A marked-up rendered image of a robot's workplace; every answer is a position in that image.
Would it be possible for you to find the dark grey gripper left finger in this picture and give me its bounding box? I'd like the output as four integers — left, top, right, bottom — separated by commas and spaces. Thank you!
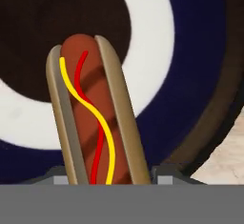
22, 165, 71, 186

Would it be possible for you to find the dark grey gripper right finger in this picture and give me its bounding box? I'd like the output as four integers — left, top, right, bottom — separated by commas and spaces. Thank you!
150, 164, 208, 186

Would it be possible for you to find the hot dog with mustard and ketchup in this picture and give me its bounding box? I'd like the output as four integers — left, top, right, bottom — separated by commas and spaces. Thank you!
45, 33, 153, 186

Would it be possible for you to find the large plate with blue rim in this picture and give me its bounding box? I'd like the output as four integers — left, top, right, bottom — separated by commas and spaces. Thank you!
0, 0, 244, 186

